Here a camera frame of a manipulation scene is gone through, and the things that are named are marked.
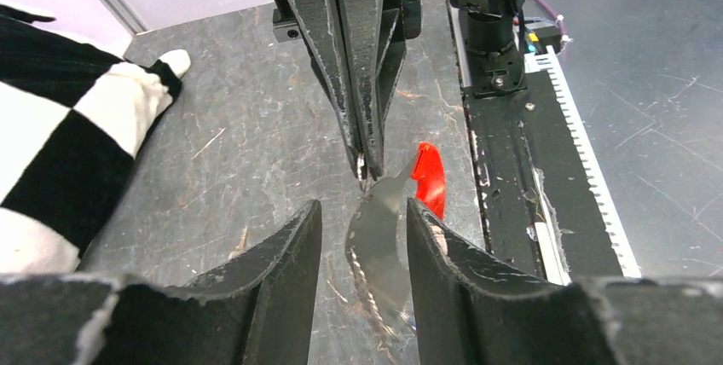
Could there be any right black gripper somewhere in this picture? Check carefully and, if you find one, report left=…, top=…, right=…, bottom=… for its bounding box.
left=272, top=0, right=422, bottom=177

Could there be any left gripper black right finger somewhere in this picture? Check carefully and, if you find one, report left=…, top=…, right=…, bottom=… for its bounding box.
left=407, top=199, right=722, bottom=364

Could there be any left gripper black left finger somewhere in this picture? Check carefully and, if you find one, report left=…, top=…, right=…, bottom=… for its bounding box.
left=1, top=200, right=322, bottom=364

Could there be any black and white checkered pillow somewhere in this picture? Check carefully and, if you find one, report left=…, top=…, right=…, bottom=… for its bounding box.
left=1, top=0, right=191, bottom=274

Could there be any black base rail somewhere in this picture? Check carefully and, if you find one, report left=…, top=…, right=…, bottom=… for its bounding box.
left=462, top=71, right=624, bottom=285

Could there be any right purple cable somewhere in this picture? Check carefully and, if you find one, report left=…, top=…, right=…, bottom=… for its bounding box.
left=525, top=0, right=574, bottom=53

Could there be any white toothed cable duct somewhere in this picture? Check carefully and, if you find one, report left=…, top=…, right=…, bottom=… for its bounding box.
left=525, top=46, right=642, bottom=278

